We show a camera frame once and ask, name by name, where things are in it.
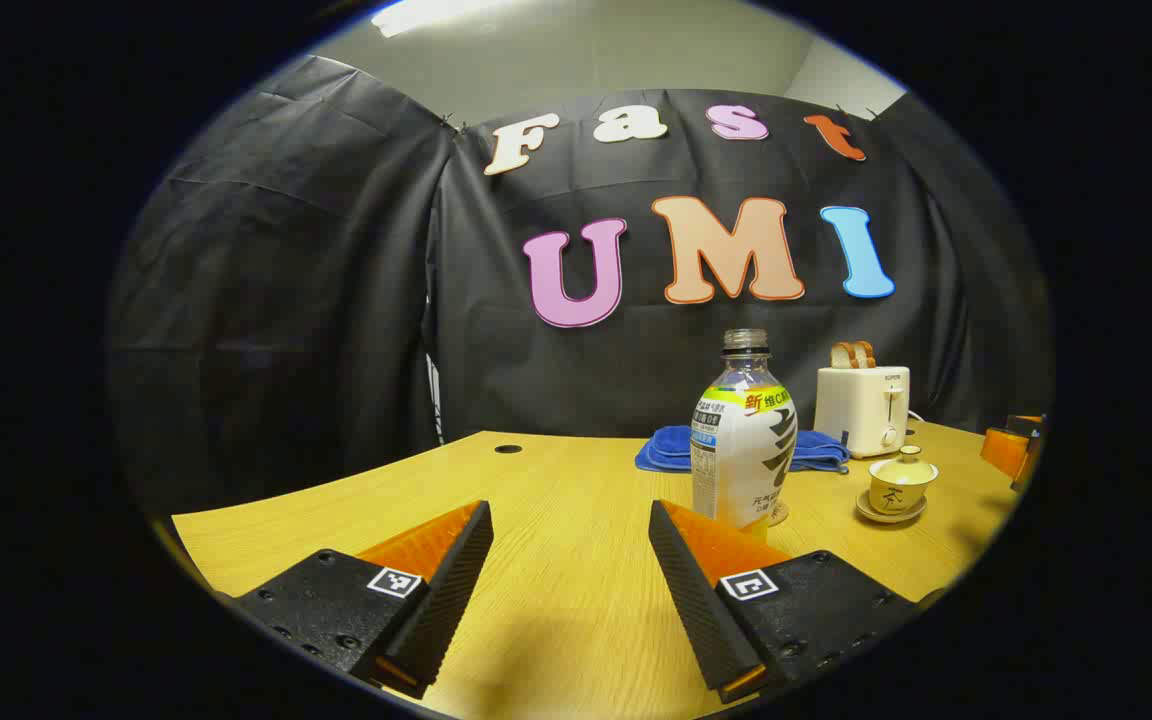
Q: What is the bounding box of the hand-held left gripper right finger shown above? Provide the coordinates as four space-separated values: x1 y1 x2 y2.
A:
648 499 919 704

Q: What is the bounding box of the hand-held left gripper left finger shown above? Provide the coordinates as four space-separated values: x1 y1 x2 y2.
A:
232 499 495 700

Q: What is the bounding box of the beige teacup lid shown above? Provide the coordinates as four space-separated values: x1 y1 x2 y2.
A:
869 446 939 486

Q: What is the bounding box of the beige teacup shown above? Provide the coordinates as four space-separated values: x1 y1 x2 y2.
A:
868 478 939 517

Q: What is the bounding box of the water bottle with white label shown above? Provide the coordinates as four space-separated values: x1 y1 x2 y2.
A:
690 329 799 546

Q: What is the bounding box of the beige saucer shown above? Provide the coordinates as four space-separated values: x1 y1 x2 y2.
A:
855 490 929 525

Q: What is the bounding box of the blue towel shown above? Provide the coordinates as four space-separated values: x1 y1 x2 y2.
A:
634 425 851 475

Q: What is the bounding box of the white toaster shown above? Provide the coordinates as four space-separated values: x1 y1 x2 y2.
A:
814 365 912 459

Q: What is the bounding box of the black backdrop cloth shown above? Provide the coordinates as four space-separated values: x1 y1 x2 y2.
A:
106 55 1054 516

